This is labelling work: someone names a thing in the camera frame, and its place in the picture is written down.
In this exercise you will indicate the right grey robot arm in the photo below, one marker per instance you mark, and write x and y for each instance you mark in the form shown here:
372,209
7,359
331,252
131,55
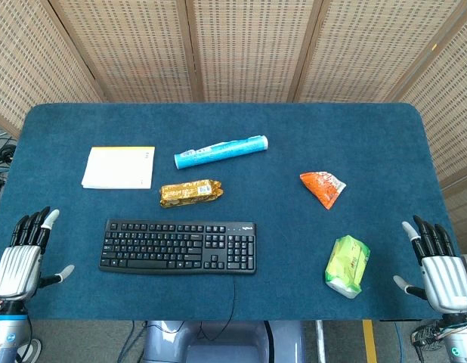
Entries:
450,334

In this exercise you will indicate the blue felt table mat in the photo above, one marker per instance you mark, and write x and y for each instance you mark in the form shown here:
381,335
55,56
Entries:
226,125

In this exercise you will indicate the gold foil snack pack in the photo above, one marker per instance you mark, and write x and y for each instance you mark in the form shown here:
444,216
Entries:
190,193

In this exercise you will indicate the black computer keyboard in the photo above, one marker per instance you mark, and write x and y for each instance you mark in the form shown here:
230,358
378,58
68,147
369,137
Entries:
178,247

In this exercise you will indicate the orange snack bag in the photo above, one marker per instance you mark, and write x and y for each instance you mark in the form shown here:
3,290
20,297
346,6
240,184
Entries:
323,188

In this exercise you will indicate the blue white plastic roll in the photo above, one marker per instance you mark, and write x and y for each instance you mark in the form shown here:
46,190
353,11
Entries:
220,152

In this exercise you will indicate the yellow floor tape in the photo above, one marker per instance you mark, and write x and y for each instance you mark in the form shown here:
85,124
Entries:
369,341

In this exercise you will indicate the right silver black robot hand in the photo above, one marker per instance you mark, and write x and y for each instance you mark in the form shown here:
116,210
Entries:
445,280

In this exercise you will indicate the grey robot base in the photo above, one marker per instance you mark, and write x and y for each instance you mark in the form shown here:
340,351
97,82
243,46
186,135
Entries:
222,342

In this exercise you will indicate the white yellow notepad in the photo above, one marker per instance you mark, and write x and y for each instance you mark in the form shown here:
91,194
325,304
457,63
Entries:
119,167

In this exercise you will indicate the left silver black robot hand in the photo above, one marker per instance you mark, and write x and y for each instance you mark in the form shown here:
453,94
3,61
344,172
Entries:
18,270

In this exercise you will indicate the green tissue pack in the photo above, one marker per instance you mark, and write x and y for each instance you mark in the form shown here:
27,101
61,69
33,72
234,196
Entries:
347,265

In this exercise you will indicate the woven bamboo folding screen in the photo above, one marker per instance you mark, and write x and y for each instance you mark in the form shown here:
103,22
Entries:
233,49

